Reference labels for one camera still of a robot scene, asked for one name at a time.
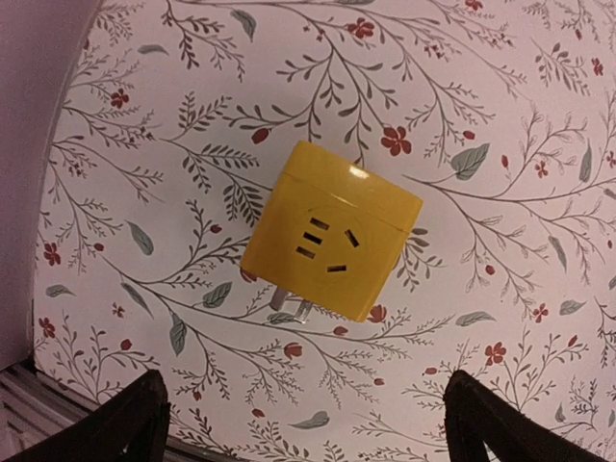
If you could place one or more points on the floral table mat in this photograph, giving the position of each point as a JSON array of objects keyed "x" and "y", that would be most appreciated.
[{"x": 177, "y": 122}]

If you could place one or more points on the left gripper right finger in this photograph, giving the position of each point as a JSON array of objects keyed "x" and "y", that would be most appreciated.
[{"x": 477, "y": 420}]

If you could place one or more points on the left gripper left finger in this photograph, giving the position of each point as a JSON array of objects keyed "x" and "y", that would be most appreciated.
[{"x": 132, "y": 426}]

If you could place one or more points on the yellow cube socket adapter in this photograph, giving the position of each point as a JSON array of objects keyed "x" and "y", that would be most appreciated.
[{"x": 331, "y": 232}]

